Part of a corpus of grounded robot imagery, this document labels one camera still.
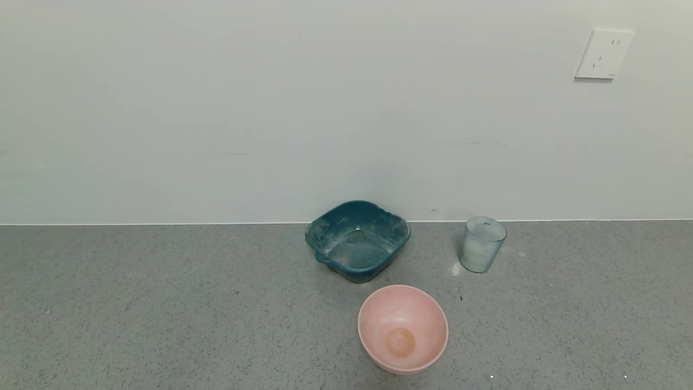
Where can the white powder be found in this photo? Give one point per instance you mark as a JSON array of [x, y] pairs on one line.
[[476, 255]]

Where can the translucent blue ribbed cup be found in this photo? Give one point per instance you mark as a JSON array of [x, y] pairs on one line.
[[482, 244]]

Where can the spilled white powder patch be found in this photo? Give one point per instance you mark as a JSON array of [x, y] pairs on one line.
[[455, 268]]

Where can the pink plastic bowl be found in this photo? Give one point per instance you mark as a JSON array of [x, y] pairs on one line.
[[403, 325]]

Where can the teal square plastic basin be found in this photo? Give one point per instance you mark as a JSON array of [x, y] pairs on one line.
[[357, 254]]

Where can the white wall socket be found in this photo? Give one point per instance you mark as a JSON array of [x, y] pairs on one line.
[[603, 54]]

